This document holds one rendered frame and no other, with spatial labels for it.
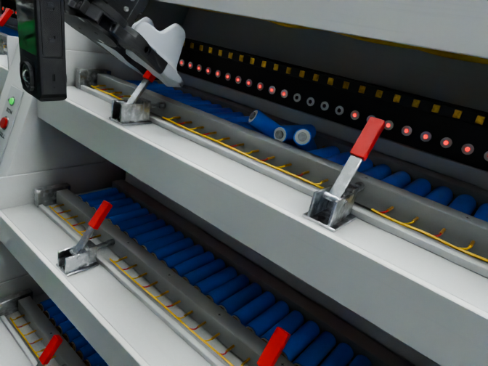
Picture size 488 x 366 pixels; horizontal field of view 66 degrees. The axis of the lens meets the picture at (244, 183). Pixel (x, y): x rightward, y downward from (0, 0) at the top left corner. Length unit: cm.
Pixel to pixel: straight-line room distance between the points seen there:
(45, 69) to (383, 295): 33
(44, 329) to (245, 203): 43
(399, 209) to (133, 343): 28
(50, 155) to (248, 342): 41
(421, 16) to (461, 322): 20
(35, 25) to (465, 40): 33
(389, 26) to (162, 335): 35
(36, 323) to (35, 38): 43
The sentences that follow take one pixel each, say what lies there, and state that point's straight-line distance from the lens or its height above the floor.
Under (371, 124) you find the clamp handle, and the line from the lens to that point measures 31.
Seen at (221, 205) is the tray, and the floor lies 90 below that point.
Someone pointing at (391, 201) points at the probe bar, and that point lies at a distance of 33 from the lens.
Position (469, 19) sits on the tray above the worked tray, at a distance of 30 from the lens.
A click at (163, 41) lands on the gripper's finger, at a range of 44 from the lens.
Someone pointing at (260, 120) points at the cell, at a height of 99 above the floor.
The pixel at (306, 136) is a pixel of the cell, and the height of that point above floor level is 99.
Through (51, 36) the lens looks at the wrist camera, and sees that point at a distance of 39.
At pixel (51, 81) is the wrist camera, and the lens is 39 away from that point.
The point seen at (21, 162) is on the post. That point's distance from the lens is 63.
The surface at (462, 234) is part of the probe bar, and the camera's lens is 33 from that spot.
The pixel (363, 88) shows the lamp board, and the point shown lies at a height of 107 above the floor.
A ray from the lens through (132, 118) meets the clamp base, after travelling 45.
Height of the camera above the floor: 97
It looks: 6 degrees down
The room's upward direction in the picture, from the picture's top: 22 degrees clockwise
